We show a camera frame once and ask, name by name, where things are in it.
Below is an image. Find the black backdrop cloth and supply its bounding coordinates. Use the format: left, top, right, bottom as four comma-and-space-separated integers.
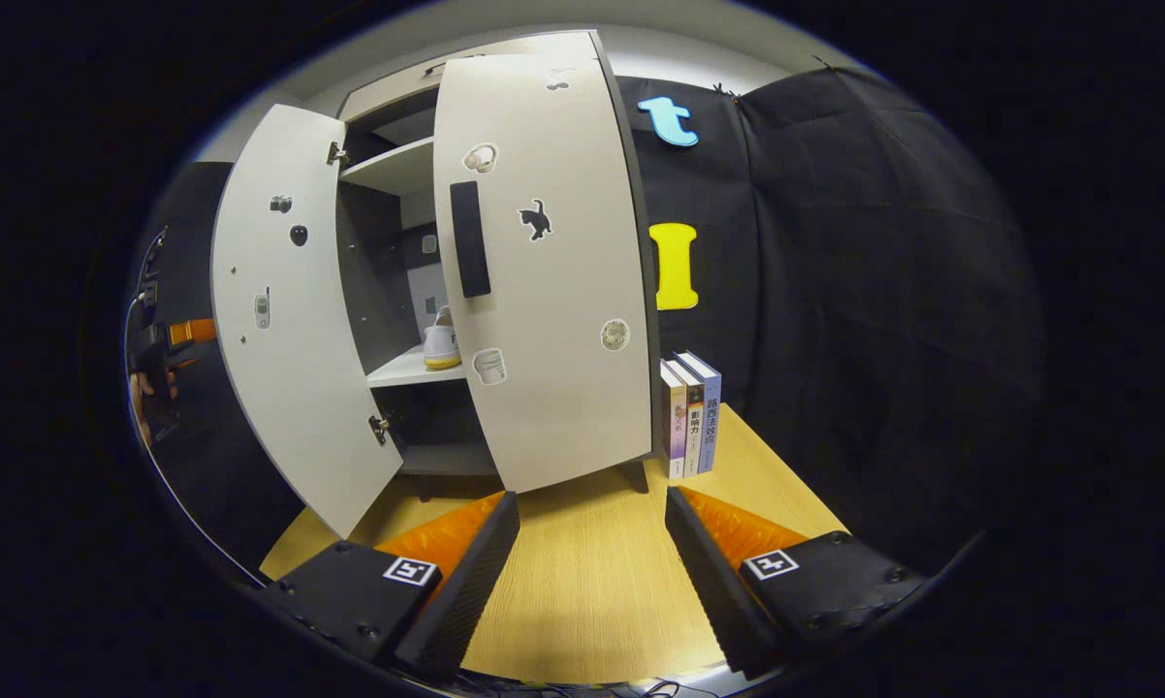
631, 60, 1044, 583
127, 160, 304, 575

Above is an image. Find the white shoe cabinet door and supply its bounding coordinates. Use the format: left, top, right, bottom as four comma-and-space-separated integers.
432, 53, 653, 495
211, 104, 406, 540

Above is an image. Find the white canvas shoe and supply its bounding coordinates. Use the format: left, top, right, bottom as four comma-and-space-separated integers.
423, 305, 463, 371

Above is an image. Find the white shoe cabinet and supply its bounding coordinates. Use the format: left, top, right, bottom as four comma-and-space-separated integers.
335, 29, 661, 505

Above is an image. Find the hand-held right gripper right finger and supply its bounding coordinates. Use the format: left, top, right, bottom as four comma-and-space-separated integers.
665, 485, 932, 680

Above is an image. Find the dark brown white book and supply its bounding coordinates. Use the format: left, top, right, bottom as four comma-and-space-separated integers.
668, 355, 706, 478

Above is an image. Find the lavender blue book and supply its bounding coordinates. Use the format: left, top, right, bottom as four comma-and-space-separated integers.
679, 350, 723, 475

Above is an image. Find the cream purple book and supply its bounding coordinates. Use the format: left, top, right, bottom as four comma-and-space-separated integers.
660, 360, 688, 480

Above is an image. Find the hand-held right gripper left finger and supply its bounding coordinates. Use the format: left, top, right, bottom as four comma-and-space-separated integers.
263, 491, 522, 682

